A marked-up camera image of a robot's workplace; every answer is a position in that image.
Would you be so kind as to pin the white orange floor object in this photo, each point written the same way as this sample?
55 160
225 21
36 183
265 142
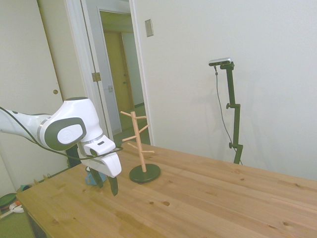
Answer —
16 209

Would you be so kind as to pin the dark upright background object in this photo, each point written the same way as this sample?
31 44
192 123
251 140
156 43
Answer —
73 157

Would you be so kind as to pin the black camera stand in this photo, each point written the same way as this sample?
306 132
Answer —
234 119

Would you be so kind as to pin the white open door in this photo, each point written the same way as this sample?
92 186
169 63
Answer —
106 81

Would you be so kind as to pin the brass door hinge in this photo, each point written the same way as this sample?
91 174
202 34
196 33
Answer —
96 77

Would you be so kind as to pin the silver camera on stand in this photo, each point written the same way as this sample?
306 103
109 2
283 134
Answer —
220 61

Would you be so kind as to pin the wooden mug tree black base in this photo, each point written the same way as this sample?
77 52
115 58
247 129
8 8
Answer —
144 173

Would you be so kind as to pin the white door frame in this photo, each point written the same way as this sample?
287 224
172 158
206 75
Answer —
141 74

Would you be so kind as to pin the green floor items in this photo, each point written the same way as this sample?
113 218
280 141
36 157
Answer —
6 200

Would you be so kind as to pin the grey wall switch plate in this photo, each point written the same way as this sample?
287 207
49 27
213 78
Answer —
148 28

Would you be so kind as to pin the blue enamel mug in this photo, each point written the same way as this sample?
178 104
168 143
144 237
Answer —
89 179

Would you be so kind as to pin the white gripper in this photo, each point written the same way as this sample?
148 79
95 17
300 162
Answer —
109 162

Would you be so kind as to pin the white closet door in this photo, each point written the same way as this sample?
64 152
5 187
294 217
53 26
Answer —
27 54

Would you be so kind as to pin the metal door latch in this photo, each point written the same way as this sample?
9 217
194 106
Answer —
109 88

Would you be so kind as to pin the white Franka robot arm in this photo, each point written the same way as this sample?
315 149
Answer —
71 116

